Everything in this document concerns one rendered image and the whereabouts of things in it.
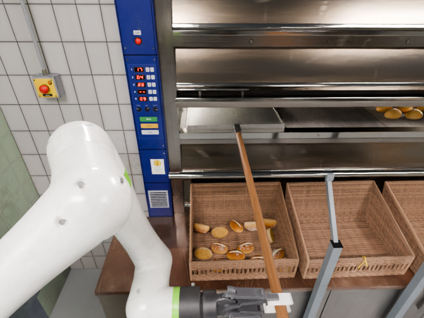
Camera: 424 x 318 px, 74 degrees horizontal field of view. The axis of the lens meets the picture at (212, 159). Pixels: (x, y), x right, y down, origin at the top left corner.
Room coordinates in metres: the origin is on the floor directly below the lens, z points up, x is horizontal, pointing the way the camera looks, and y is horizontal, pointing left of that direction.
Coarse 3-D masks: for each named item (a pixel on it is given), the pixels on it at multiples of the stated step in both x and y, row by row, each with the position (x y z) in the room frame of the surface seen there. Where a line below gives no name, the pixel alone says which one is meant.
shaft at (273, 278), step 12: (240, 144) 1.19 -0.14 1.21; (240, 156) 1.11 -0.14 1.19; (252, 180) 0.92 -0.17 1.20; (252, 192) 0.84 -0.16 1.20; (252, 204) 0.78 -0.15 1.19; (264, 228) 0.66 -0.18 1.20; (264, 240) 0.61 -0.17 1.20; (264, 252) 0.57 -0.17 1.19; (276, 276) 0.48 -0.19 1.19; (276, 288) 0.45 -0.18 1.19; (276, 312) 0.39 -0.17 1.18
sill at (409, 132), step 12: (180, 132) 1.37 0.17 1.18; (192, 132) 1.37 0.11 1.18; (204, 132) 1.37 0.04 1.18; (216, 132) 1.37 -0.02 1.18; (228, 132) 1.37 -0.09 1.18; (252, 132) 1.37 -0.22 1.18; (264, 132) 1.38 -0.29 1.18; (276, 132) 1.38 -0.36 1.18; (288, 132) 1.38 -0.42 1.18; (300, 132) 1.38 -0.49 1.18; (312, 132) 1.38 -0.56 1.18; (324, 132) 1.39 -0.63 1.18; (336, 132) 1.39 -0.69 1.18; (348, 132) 1.39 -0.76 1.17; (360, 132) 1.39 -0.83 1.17; (372, 132) 1.39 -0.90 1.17; (384, 132) 1.40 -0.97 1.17; (396, 132) 1.40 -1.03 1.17; (408, 132) 1.40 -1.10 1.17; (420, 132) 1.40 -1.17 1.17
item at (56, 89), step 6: (36, 78) 1.27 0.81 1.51; (42, 78) 1.27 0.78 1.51; (48, 78) 1.27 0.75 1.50; (54, 78) 1.28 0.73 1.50; (60, 78) 1.33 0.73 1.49; (36, 84) 1.27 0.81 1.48; (42, 84) 1.27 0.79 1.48; (48, 84) 1.27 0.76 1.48; (54, 84) 1.27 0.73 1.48; (60, 84) 1.32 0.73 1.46; (36, 90) 1.27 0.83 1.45; (54, 90) 1.27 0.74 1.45; (60, 90) 1.30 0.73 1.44; (42, 96) 1.27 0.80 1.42; (48, 96) 1.27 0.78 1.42; (54, 96) 1.27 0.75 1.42; (60, 96) 1.29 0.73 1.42
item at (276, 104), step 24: (192, 96) 1.36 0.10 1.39; (216, 96) 1.36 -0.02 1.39; (240, 96) 1.37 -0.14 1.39; (264, 96) 1.37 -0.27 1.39; (288, 96) 1.37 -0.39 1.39; (312, 96) 1.37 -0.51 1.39; (336, 96) 1.37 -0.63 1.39; (360, 96) 1.37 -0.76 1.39; (384, 96) 1.38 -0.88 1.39; (408, 96) 1.38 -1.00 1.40
